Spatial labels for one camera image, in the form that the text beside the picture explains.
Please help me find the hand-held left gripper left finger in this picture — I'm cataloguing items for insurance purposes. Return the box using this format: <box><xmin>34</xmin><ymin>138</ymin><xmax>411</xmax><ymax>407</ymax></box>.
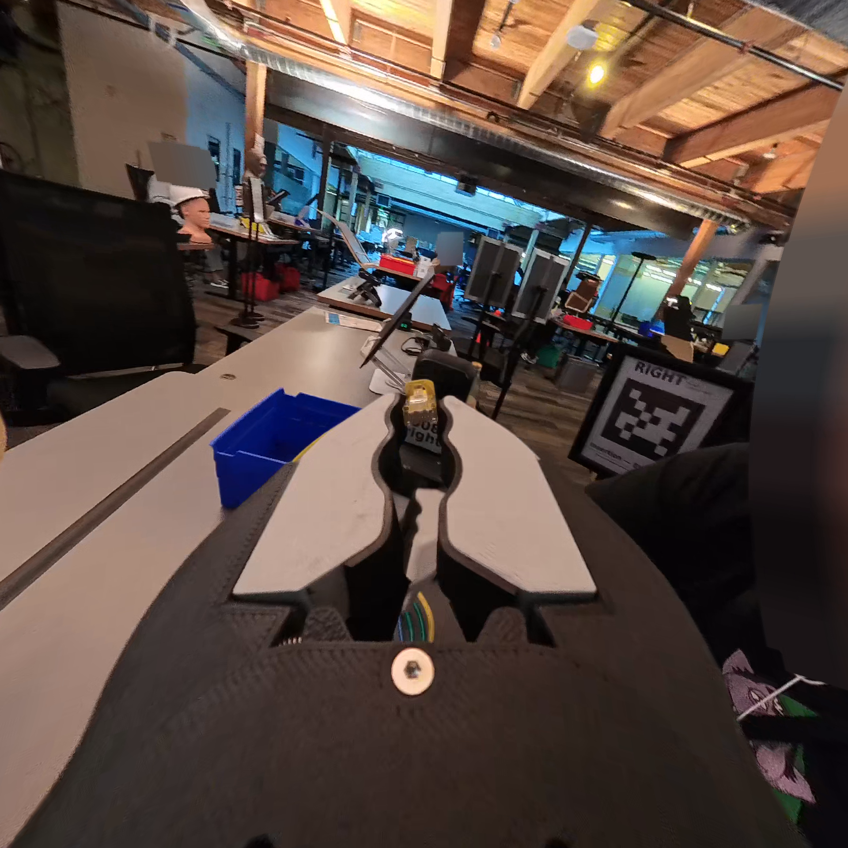
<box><xmin>232</xmin><ymin>394</ymin><xmax>404</xmax><ymax>596</ymax></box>

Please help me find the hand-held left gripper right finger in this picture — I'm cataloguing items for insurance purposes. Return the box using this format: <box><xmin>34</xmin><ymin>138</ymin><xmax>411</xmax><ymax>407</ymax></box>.
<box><xmin>439</xmin><ymin>395</ymin><xmax>598</xmax><ymax>596</ymax></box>

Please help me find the yellow ethernet cable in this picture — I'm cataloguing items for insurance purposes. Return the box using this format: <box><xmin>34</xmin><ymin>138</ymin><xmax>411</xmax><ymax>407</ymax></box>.
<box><xmin>401</xmin><ymin>379</ymin><xmax>438</xmax><ymax>644</ymax></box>

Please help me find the tilted dark screen on stand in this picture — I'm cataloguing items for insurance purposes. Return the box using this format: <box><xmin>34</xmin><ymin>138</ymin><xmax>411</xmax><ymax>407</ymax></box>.
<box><xmin>360</xmin><ymin>270</ymin><xmax>437</xmax><ymax>398</ymax></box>

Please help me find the blue plastic bin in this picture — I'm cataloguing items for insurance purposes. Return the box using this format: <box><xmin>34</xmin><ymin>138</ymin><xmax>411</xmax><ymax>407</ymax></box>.
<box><xmin>211</xmin><ymin>387</ymin><xmax>362</xmax><ymax>510</ymax></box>

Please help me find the grey panel on stand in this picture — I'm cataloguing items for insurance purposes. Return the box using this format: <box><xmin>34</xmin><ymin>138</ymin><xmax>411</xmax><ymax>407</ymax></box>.
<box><xmin>512</xmin><ymin>248</ymin><xmax>572</xmax><ymax>327</ymax></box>
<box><xmin>462</xmin><ymin>235</ymin><xmax>526</xmax><ymax>311</ymax></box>

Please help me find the black framed marker tag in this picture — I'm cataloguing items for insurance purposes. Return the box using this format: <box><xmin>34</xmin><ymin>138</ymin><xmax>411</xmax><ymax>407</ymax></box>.
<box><xmin>568</xmin><ymin>344</ymin><xmax>755</xmax><ymax>479</ymax></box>

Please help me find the mannequin head with hard hat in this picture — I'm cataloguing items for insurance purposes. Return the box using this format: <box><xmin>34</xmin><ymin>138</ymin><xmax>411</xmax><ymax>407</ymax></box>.
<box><xmin>169</xmin><ymin>185</ymin><xmax>214</xmax><ymax>245</ymax></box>

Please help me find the black mesh office chair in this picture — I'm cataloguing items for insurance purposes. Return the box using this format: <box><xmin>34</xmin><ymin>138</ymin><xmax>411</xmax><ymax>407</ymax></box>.
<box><xmin>0</xmin><ymin>169</ymin><xmax>197</xmax><ymax>425</ymax></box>

